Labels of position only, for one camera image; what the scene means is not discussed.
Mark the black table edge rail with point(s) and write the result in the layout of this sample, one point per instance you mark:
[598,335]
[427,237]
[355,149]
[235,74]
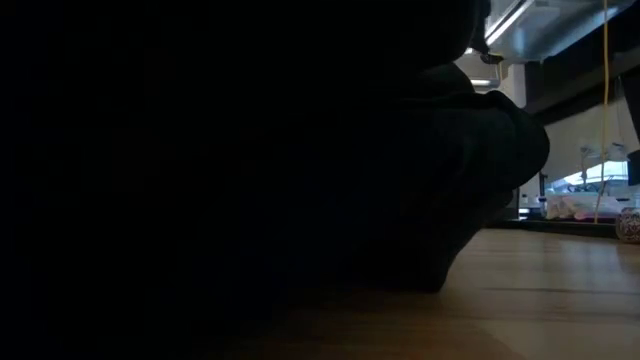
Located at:
[560,227]

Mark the patterned round ball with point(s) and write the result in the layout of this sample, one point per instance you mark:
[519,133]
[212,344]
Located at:
[630,226]

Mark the ceiling strip light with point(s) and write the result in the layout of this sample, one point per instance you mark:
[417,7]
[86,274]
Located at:
[481,82]

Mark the white cloth pile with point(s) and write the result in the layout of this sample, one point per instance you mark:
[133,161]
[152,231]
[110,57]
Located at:
[575,207]

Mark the large dark clothing pile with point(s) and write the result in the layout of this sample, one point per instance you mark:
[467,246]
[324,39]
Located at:
[300,175]

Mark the silver ceiling duct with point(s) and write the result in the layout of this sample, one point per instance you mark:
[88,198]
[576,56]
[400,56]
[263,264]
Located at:
[545,30]

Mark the black overhead frame beam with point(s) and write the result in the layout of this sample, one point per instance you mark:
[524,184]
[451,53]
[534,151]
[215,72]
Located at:
[575,80]

